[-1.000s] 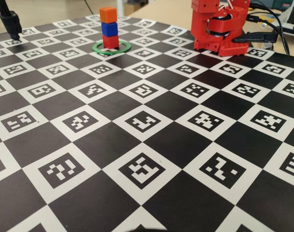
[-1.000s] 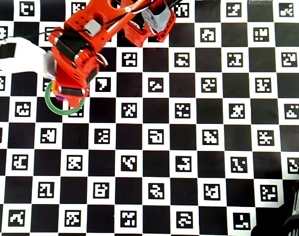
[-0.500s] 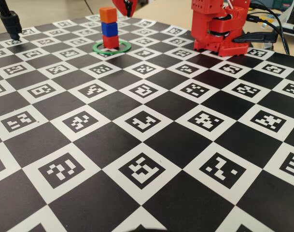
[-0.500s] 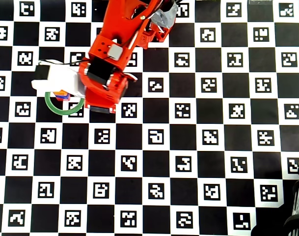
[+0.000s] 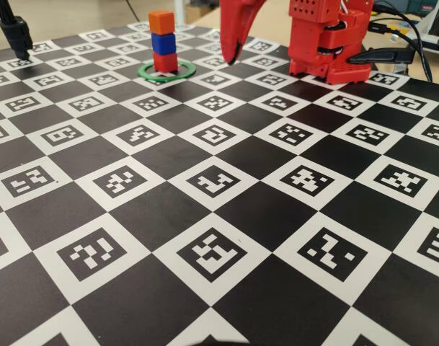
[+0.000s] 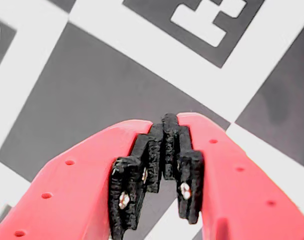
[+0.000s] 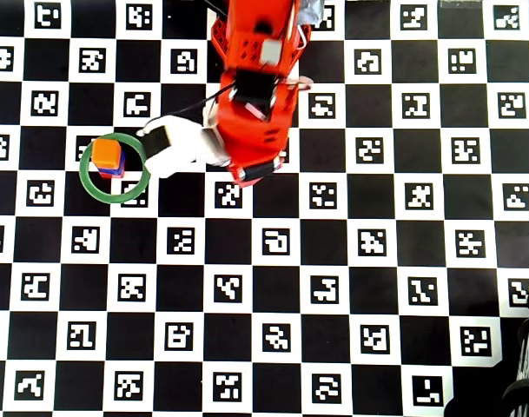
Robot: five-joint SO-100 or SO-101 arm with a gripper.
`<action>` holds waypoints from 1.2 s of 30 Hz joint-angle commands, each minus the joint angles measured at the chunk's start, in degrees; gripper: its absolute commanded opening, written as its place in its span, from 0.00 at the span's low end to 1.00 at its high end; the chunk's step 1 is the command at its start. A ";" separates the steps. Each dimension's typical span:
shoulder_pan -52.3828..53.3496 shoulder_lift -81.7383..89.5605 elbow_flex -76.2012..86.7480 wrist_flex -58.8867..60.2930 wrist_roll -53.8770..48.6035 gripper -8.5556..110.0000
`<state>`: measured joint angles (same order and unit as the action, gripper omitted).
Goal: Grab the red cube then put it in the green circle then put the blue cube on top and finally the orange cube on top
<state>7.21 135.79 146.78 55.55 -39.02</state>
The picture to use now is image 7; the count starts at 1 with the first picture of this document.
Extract green ring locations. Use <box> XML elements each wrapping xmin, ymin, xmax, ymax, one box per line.
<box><xmin>78</xmin><ymin>133</ymin><xmax>153</xmax><ymax>205</ymax></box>

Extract blue cube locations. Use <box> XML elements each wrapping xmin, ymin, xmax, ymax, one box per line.
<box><xmin>93</xmin><ymin>150</ymin><xmax>128</xmax><ymax>175</ymax></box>

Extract orange cube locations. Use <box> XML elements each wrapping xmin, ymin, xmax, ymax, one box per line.
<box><xmin>90</xmin><ymin>137</ymin><xmax>123</xmax><ymax>170</ymax></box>

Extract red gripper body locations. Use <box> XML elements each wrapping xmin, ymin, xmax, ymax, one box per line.
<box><xmin>215</xmin><ymin>93</ymin><xmax>296</xmax><ymax>181</ymax></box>

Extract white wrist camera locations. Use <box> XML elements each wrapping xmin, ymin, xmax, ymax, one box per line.
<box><xmin>136</xmin><ymin>113</ymin><xmax>231</xmax><ymax>180</ymax></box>

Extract black white marker checkerboard mat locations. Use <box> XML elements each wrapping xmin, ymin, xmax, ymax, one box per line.
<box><xmin>0</xmin><ymin>0</ymin><xmax>529</xmax><ymax>417</ymax></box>

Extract grey duct tape wad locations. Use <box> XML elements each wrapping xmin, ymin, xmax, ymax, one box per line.
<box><xmin>297</xmin><ymin>0</ymin><xmax>327</xmax><ymax>26</ymax></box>

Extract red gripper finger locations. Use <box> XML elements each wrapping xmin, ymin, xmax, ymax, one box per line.
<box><xmin>227</xmin><ymin>154</ymin><xmax>288</xmax><ymax>189</ymax></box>

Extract black flexible camera stand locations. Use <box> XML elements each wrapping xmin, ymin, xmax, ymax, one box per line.
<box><xmin>446</xmin><ymin>316</ymin><xmax>529</xmax><ymax>417</ymax></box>

